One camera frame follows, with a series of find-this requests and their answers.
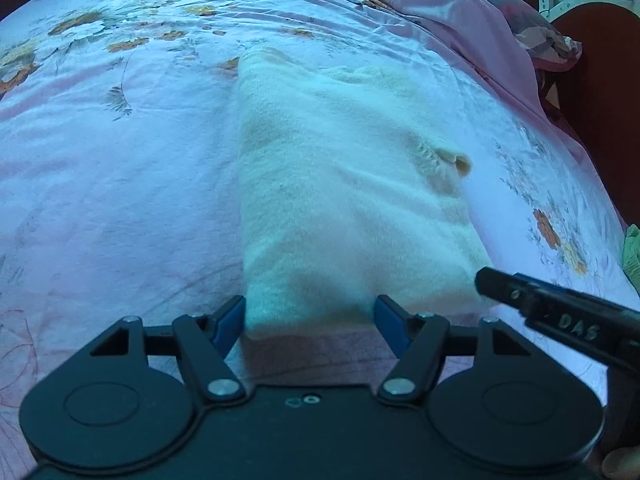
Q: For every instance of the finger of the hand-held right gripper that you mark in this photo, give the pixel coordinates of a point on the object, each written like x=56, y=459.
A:
x=500, y=287

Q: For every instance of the pink blanket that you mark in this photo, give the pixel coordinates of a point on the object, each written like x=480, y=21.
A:
x=440, y=15

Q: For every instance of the green cloth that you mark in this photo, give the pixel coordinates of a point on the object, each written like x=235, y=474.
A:
x=632, y=255

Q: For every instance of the floral pink bed sheet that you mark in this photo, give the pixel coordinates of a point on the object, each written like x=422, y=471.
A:
x=125, y=160

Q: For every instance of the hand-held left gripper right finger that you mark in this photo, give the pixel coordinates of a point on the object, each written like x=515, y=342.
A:
x=389, y=320

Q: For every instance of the person's right hand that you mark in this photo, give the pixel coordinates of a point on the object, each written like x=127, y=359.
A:
x=625, y=467

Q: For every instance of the white towel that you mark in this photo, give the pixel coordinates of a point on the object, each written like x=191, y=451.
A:
x=340, y=185

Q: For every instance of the dark wooden headboard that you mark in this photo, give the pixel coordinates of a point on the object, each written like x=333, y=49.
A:
x=600, y=85

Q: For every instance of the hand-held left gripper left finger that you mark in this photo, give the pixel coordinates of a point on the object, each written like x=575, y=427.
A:
x=229, y=317

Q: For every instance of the floral patterned pillow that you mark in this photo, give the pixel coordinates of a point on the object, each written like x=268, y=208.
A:
x=525, y=30

